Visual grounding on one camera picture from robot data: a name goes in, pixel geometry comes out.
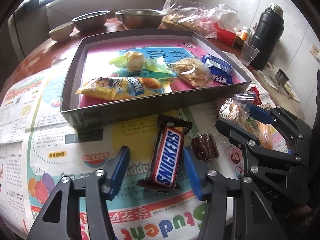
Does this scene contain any red candy stick packet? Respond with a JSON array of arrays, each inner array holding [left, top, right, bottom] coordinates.
[[248, 86, 262, 106]]

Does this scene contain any small brown candy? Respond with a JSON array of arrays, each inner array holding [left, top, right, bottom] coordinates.
[[191, 133, 219, 163]]

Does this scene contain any blue Oreo packet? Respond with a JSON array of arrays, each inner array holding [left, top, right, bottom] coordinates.
[[201, 54, 233, 85]]

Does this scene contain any clear-wrapped flaky pastry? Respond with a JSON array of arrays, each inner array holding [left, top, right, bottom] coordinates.
[[168, 57, 210, 88]]

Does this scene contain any Snickers bar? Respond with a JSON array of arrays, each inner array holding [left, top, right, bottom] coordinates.
[[137, 114, 193, 193]]

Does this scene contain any yellow snack bar packet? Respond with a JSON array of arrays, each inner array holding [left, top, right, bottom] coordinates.
[[75, 77, 165, 101]]

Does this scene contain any green-wrapped yellow cake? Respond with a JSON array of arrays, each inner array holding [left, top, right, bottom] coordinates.
[[108, 50, 177, 80]]

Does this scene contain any small steel cup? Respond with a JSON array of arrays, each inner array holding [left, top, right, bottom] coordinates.
[[274, 69, 289, 86]]

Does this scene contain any clear plastic cup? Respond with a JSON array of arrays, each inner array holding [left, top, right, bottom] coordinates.
[[239, 41, 260, 67]]

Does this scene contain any black thermos flask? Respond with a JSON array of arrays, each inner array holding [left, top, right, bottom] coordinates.
[[250, 3, 284, 70]]

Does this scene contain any large newspaper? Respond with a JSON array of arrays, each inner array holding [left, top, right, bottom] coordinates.
[[0, 52, 290, 240]]

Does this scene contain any orange pill bottle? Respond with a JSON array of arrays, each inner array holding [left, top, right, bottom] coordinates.
[[239, 27, 251, 42]]

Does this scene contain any red tissue box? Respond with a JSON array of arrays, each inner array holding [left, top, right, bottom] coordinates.
[[214, 22, 236, 47]]

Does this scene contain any plastic bag with bread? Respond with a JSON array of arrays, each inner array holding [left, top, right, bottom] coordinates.
[[162, 0, 240, 38]]

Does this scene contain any grey box with pink book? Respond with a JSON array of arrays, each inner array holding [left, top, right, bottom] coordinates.
[[60, 29, 251, 130]]

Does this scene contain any large steel bowl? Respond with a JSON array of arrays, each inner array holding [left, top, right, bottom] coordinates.
[[115, 9, 167, 30]]

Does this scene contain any small white ceramic bowl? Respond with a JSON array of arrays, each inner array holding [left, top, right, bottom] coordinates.
[[48, 22, 74, 42]]

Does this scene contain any dark steel bowl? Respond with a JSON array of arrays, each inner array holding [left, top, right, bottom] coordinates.
[[72, 10, 110, 32]]

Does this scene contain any wall power socket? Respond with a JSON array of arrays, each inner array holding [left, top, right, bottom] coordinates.
[[310, 44, 320, 62]]

